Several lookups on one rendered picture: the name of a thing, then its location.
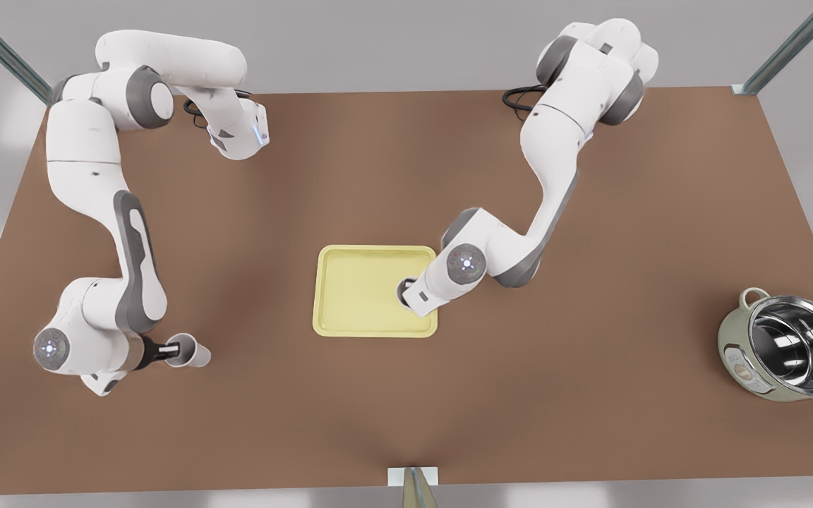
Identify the silver frame post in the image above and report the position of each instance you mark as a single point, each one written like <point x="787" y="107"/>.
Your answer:
<point x="787" y="49"/>
<point x="4" y="49"/>
<point x="417" y="487"/>

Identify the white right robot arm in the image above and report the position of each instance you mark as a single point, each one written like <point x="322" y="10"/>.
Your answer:
<point x="85" y="148"/>

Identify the white IKEA cup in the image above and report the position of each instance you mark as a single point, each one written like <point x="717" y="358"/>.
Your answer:
<point x="191" y="351"/>

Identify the pale green steel pot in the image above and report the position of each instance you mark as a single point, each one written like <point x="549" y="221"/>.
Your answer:
<point x="784" y="349"/>

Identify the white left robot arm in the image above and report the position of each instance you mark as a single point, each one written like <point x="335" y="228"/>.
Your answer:
<point x="555" y="134"/>

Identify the yellow rectangular tray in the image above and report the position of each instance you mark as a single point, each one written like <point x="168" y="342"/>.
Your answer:
<point x="364" y="291"/>

